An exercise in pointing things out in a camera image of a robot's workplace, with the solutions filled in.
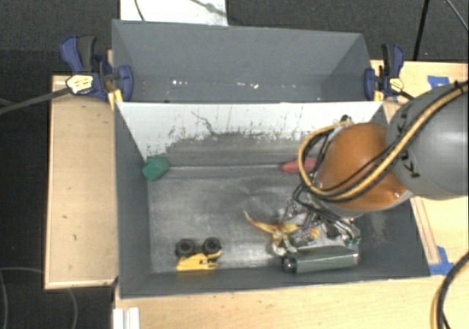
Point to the yellow toy truck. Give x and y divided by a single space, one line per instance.
198 261

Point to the yellow toy dinosaur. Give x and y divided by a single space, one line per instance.
273 228

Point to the green sponge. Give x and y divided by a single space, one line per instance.
155 168

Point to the red oblong toy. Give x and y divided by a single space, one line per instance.
292 166

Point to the pale wood board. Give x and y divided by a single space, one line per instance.
80 181

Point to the grey metal bin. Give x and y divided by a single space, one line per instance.
220 203

